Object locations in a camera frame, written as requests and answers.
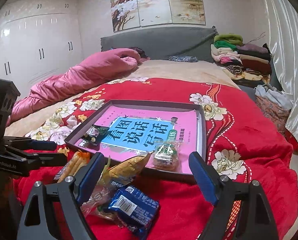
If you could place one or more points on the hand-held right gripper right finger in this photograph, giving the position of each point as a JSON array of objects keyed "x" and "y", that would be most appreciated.
[{"x": 204, "y": 177}]

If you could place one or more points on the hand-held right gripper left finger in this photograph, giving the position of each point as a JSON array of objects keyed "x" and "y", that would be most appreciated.
[{"x": 90, "y": 177}]

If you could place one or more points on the dark cloth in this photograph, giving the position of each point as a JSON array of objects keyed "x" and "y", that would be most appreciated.
[{"x": 138, "y": 51}]

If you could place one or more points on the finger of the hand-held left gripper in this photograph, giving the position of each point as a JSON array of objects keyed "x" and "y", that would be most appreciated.
[
  {"x": 48, "y": 159},
  {"x": 42, "y": 145}
]

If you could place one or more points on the red floral blanket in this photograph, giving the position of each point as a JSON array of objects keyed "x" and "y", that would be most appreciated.
[{"x": 239, "y": 135}]

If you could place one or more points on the floral fabric bag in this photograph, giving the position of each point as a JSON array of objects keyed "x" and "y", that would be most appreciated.
[{"x": 271, "y": 115}]

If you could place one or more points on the beige bedsheet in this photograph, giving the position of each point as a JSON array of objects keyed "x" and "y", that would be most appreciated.
[{"x": 176, "y": 70}]

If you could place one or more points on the clear biscuit packet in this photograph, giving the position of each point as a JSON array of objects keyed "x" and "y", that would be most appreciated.
[{"x": 165, "y": 158}]

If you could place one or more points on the blue cookie packet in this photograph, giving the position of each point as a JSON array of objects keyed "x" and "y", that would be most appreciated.
[{"x": 136, "y": 207}]

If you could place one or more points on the green snack packet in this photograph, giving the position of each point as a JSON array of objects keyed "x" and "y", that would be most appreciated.
[{"x": 93, "y": 133}]

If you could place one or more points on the grey shallow box tray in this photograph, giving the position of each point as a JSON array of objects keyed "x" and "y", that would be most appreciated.
[{"x": 202, "y": 135}]

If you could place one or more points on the pink pillow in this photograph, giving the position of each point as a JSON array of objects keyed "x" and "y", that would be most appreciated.
[{"x": 76, "y": 80}]

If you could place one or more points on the white wardrobe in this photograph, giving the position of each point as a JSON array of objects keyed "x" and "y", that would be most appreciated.
[{"x": 38, "y": 35}]

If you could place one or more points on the clear printed snack packet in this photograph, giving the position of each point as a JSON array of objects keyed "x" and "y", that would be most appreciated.
[{"x": 98, "y": 202}]

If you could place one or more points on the orange rice cracker packet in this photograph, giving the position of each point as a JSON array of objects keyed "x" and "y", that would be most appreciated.
[{"x": 76, "y": 162}]

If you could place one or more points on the stack of folded clothes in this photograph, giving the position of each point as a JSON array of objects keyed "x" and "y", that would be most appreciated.
[{"x": 251, "y": 62}]

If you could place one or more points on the grey white cloth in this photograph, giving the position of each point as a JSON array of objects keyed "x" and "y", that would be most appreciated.
[{"x": 274, "y": 95}]

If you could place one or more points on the blue patterned pillow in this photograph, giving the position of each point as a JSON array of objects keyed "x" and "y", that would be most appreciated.
[{"x": 184, "y": 58}]

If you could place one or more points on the floral wall painting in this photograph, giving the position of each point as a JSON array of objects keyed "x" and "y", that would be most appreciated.
[{"x": 159, "y": 5}]

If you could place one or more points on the pink and blue book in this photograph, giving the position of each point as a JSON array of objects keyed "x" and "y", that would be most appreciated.
[{"x": 138, "y": 112}]

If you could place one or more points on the white satin curtain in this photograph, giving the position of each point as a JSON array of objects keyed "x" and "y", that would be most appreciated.
[{"x": 289, "y": 55}]

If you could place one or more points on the yellow snack packet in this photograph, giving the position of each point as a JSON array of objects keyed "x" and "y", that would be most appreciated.
[{"x": 128, "y": 168}]

